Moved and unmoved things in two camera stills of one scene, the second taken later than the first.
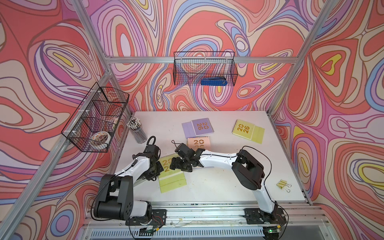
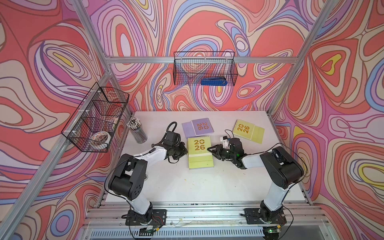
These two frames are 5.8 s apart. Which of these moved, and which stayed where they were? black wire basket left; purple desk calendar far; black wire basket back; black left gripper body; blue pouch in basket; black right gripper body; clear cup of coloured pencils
Moved: black right gripper body; black left gripper body
Stayed: clear cup of coloured pencils; purple desk calendar far; blue pouch in basket; black wire basket left; black wire basket back
